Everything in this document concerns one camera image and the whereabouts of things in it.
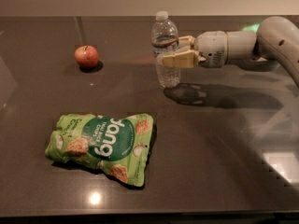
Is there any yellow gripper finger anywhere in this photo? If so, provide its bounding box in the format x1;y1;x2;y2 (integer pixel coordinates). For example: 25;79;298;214
162;49;206;68
178;35;196;49

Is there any clear plastic water bottle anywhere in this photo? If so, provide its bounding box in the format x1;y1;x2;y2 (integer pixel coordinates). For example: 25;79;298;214
150;11;180;88

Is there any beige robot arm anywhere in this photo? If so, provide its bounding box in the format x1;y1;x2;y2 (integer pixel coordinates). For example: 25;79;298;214
157;17;299;86

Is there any red apple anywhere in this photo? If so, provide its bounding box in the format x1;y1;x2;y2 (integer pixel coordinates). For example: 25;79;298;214
74;45;99;69

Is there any green rice chips bag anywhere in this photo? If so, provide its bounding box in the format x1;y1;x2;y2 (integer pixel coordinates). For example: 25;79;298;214
45;114;153;187

